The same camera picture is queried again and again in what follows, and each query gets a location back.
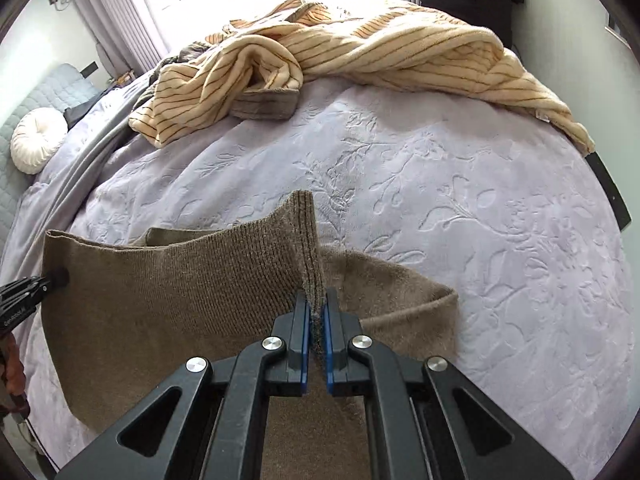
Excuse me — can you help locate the grey striped curtain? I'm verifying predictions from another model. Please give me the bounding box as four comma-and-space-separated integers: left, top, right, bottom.
73, 0, 167, 77

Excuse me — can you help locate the grey bed sheet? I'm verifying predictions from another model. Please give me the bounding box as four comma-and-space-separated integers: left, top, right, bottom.
1, 73, 152, 283

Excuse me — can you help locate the taupe knit sweater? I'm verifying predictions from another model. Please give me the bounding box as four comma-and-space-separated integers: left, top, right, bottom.
41, 188, 460, 480

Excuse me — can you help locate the cream striped blanket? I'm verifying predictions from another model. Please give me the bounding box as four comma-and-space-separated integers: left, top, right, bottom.
128, 0, 594, 155

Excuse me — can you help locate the person left hand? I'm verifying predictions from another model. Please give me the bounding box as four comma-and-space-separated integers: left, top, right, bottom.
1, 333, 30, 422

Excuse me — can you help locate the grey quilted headboard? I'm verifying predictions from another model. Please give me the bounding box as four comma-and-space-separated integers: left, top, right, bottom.
1, 63, 101, 240

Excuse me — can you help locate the round white cushion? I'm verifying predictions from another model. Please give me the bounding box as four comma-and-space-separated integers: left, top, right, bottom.
10, 107, 68, 176

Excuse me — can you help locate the black bed frame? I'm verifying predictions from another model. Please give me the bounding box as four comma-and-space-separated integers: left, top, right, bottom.
585, 153, 631, 232

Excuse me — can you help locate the white embossed bed cover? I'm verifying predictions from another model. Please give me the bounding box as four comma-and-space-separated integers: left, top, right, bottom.
64, 79, 634, 479

